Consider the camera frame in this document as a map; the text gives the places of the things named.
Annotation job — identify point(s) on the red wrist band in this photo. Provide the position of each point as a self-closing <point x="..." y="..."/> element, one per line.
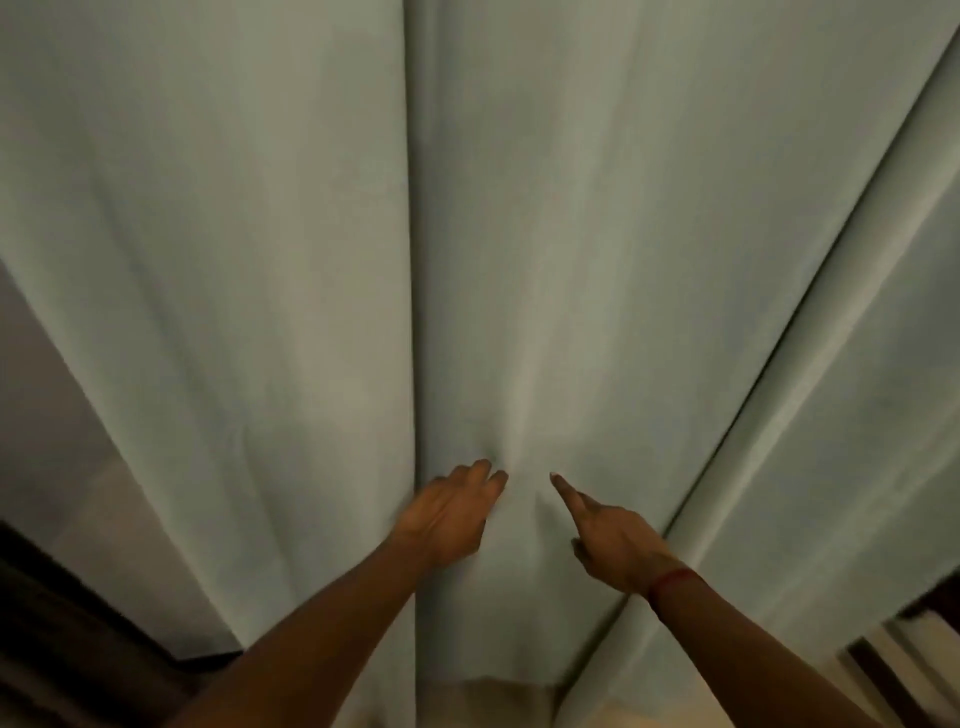
<point x="671" y="581"/>

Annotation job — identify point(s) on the person's left hand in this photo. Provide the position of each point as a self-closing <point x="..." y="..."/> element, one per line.
<point x="450" y="517"/>

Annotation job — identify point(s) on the dark brown curtain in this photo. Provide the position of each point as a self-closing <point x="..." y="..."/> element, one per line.
<point x="45" y="675"/>

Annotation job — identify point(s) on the person's right forearm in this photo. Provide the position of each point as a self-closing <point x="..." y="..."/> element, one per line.
<point x="750" y="660"/>

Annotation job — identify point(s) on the person's left forearm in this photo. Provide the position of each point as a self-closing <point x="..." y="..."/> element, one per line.
<point x="300" y="652"/>

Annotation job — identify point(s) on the person's right hand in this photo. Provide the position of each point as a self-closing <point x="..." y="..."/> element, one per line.
<point x="619" y="547"/>

